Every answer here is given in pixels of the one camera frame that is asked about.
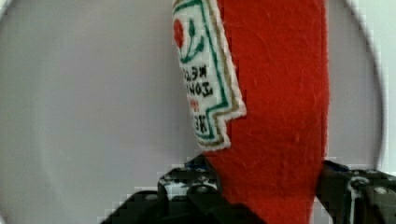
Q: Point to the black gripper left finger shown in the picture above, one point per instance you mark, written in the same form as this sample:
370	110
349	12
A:
189	194

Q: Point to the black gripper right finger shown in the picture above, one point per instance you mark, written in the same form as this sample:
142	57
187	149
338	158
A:
357	196

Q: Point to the red plush ketchup bottle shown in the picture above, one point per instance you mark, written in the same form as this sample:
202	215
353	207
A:
256	76

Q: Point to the grey round plate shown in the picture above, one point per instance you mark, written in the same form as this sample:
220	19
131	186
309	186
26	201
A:
94	107

